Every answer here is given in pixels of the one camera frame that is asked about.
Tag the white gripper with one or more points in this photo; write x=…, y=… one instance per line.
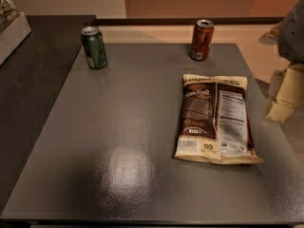
x=293, y=37

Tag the red soda can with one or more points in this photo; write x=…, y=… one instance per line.
x=201, y=40

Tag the brown chip bag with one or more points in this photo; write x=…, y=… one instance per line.
x=214, y=124

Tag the white box with snacks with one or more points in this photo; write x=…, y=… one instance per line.
x=14, y=28

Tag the green soda can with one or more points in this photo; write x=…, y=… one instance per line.
x=94, y=47

